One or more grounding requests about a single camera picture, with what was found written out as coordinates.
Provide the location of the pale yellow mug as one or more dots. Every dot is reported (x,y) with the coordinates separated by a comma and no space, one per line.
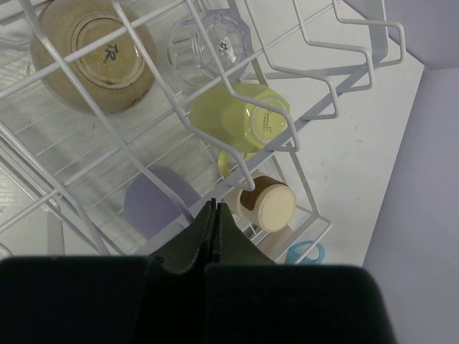
(244,126)

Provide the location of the beige floral ceramic bowl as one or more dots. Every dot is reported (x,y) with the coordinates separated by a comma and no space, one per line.
(115,75)

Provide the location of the clear faceted drinking glass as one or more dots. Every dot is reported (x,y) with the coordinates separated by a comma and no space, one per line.
(190,52)

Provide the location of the beige cup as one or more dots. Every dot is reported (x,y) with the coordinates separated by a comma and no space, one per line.
(272,241)

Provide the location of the white wire dish rack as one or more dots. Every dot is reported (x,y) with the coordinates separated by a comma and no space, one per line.
(347,77)

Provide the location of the small metal cup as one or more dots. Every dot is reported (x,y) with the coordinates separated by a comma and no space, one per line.
(270,206)

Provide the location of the light blue mug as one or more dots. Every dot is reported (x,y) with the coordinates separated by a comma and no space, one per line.
(296,254)

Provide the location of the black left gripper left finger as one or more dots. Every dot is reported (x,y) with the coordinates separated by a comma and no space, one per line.
(157,298)

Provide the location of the lavender cup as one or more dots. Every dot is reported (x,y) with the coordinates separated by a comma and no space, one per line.
(148,209)

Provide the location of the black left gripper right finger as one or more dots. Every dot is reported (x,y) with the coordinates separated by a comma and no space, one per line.
(280,303)

